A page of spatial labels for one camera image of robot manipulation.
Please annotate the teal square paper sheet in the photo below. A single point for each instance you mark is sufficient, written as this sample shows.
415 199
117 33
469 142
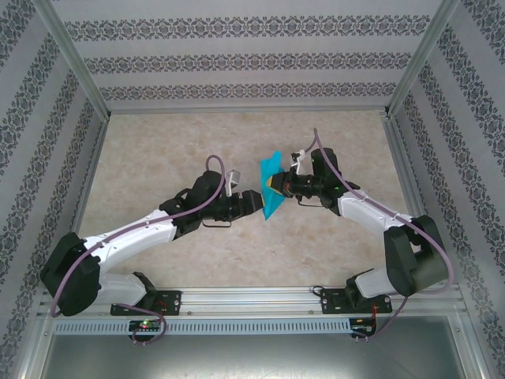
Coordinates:
272 205

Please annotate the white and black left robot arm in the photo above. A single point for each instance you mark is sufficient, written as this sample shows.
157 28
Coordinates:
83 292

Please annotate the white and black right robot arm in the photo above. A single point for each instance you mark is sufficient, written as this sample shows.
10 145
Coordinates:
410 260

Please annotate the grey sheet metal panel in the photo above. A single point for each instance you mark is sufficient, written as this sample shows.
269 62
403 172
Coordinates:
252 359

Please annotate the small circuit board green light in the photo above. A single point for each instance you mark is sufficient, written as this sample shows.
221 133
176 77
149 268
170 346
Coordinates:
145 326

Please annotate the small circuit board blue light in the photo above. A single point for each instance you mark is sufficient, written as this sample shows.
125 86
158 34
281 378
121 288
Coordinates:
363 329

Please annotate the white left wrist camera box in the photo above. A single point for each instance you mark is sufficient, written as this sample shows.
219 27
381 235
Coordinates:
234 181

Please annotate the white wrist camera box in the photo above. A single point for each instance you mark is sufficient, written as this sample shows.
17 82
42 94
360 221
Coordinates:
234 181
299 160

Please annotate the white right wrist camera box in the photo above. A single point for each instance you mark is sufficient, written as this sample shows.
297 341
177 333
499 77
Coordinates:
299 160

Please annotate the aluminium rear rail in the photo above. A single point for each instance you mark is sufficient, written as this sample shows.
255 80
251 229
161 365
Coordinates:
244 109

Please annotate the aluminium side rail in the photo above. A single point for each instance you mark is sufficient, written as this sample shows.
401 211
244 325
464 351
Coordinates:
83 197
408 177

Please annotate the aluminium mounting rail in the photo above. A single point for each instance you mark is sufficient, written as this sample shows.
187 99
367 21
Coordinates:
244 300

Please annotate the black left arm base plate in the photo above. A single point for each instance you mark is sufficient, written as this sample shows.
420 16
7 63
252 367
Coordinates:
171 302

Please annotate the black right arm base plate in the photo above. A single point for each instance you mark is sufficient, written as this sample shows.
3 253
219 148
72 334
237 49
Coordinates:
331 302

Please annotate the aluminium frame post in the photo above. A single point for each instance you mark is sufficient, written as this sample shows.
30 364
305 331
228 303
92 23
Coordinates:
422 51
71 51

